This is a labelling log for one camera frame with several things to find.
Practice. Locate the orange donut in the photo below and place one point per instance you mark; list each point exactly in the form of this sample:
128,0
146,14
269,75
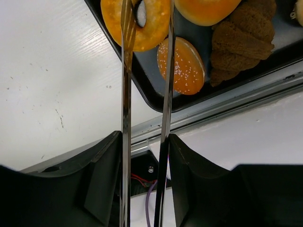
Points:
147,37
206,12

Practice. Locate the brown chocolate croissant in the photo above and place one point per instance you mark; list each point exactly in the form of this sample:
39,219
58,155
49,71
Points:
242,40

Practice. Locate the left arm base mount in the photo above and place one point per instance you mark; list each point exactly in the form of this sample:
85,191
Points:
144,172

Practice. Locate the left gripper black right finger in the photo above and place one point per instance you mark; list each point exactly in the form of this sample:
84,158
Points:
208,195

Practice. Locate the metal tongs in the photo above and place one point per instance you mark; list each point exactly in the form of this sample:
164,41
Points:
128,27

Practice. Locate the aluminium rail front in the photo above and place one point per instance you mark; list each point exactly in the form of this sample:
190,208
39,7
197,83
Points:
270,88

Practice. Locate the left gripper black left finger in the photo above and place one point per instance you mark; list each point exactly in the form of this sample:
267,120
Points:
78,192

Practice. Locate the sesame bun orange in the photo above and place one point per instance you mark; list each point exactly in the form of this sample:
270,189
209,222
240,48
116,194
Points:
189,70

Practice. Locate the round golden bun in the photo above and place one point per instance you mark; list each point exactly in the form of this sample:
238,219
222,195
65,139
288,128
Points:
297,12

